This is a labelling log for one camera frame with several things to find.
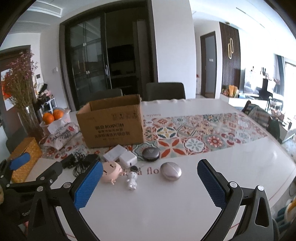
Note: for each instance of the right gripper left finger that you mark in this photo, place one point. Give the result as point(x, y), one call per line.
point(44, 221)

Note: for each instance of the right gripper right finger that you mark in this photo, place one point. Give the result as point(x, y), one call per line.
point(256, 222)

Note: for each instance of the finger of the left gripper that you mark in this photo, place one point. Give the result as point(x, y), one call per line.
point(9, 166)
point(85, 182)

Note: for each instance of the black power adapter with cable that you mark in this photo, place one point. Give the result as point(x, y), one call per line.
point(79, 162)

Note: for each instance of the white square power adapter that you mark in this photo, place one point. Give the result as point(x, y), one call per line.
point(127, 159)

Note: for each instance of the white robot keychain figure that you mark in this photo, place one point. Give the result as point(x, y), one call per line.
point(132, 180)

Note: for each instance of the dark grey round case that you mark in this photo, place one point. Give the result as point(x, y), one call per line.
point(151, 154)

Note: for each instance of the woven yellow tissue box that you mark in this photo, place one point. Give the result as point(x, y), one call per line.
point(30, 146)

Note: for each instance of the patterned snack bag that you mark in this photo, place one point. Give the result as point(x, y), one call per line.
point(61, 136)

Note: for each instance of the white fruit basket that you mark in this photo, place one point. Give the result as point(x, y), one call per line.
point(51, 128)

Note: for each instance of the pink pig figurine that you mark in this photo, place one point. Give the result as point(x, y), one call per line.
point(111, 171)

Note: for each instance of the white rectangular charger box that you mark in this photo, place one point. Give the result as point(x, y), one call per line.
point(114, 153)

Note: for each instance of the orange fruit left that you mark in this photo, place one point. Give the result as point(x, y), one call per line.
point(48, 118)

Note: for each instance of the orange fruit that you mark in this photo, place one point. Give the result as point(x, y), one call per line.
point(48, 118)
point(57, 114)

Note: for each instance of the orange fruit right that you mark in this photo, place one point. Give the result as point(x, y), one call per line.
point(57, 114)

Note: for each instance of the black car key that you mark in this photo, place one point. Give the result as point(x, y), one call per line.
point(136, 168)

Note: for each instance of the brown cardboard box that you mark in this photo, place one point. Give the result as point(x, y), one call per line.
point(112, 121)

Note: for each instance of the glass vase with dried flowers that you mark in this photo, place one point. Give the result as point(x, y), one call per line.
point(18, 85)

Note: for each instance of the dark chair left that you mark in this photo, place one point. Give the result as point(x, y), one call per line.
point(109, 93)

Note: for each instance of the dark chair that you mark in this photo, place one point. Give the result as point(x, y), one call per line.
point(165, 91)
point(109, 93)

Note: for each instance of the silver oval case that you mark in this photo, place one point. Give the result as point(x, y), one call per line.
point(171, 171)

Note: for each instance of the patterned table runner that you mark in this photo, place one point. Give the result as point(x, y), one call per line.
point(194, 134)

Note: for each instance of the dark chair right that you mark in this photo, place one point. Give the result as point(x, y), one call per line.
point(165, 91)

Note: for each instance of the dark glass door cabinet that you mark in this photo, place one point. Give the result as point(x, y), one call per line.
point(107, 47)

